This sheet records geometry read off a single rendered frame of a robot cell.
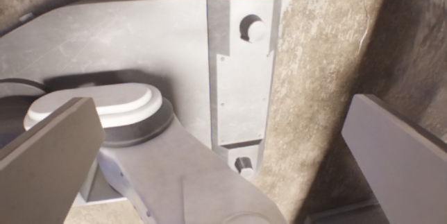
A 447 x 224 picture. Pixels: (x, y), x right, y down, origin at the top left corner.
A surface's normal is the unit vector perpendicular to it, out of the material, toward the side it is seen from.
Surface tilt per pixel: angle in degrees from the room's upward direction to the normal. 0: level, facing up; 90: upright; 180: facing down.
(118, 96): 90
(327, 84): 0
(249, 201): 115
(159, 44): 0
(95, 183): 90
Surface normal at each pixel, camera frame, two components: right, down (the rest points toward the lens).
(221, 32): -0.54, 0.43
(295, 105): 0.22, 0.50
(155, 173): 0.00, -0.86
